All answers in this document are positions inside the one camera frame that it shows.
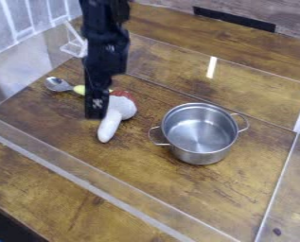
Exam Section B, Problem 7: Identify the black wall baseboard strip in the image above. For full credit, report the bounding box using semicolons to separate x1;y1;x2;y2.
193;6;276;33

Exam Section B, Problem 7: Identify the stainless steel pot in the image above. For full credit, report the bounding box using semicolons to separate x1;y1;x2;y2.
149;102;249;165

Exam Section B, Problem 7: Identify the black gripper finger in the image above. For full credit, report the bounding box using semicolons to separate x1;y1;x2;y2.
85;87;109;119

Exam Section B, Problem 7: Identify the clear acrylic enclosure panel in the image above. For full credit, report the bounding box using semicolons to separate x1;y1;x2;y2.
0;18;300;242

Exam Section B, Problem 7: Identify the white red toy mushroom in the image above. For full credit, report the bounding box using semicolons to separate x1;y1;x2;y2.
98;90;137;143

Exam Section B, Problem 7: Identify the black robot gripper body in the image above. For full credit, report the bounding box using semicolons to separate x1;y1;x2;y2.
80;0;130;89

